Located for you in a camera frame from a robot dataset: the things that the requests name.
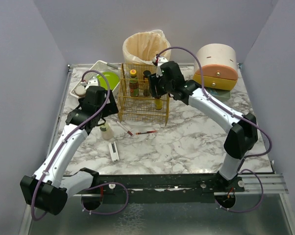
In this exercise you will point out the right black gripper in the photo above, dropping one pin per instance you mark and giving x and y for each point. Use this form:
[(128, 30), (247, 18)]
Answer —
[(153, 86)]

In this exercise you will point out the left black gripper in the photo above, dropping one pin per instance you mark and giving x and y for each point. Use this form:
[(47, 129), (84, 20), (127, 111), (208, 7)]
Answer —
[(112, 105)]

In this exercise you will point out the small yellow label bottle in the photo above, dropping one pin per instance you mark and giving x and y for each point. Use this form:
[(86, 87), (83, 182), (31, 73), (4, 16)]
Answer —
[(158, 104)]

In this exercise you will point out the gold spice jar black cap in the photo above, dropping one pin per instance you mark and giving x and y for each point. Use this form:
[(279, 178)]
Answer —
[(146, 91)]

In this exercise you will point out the red sauce bottle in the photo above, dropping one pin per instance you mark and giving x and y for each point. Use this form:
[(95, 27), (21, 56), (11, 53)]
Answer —
[(133, 83)]

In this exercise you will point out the clear shaker green lid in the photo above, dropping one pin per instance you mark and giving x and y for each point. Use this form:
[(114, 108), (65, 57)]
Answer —
[(106, 132)]

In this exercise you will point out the green fried egg plate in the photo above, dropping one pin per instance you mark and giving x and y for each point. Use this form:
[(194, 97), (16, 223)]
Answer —
[(112, 78)]

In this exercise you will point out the light blue flower plate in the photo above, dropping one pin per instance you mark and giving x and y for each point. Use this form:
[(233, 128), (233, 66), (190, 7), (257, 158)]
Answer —
[(111, 77)]

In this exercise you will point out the steel cream cup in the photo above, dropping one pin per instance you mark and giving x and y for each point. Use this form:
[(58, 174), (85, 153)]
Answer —
[(80, 91)]

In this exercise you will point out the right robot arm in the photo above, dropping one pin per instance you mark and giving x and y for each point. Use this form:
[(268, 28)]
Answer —
[(241, 129)]

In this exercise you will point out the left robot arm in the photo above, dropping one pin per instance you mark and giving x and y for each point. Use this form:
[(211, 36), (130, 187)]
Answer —
[(46, 189)]

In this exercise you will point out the white red marker pen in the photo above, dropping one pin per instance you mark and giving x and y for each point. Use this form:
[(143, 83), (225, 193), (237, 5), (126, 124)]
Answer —
[(124, 128)]

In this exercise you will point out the white rectangular case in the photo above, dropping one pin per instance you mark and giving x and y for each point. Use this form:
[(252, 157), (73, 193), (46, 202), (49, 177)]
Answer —
[(113, 151)]

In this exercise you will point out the bin with plastic bag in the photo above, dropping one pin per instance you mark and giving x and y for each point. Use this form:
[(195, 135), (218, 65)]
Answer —
[(141, 48)]

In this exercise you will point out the red filled tube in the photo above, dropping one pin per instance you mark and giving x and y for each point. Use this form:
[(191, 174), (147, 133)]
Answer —
[(146, 132)]

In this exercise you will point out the round drawer organizer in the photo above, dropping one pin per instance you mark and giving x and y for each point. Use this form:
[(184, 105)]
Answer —
[(220, 72)]

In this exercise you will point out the gold wire rack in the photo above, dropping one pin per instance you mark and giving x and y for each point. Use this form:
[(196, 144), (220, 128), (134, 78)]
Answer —
[(139, 108)]

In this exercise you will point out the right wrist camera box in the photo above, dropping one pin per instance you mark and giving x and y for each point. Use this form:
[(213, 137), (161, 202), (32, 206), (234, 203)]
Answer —
[(158, 61)]

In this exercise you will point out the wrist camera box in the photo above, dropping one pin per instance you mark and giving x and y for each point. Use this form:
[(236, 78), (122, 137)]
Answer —
[(158, 61), (91, 82)]

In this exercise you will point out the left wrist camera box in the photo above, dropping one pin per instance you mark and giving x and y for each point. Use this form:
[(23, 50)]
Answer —
[(91, 82)]

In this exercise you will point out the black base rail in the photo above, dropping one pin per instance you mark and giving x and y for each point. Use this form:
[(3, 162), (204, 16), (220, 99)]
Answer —
[(161, 188)]

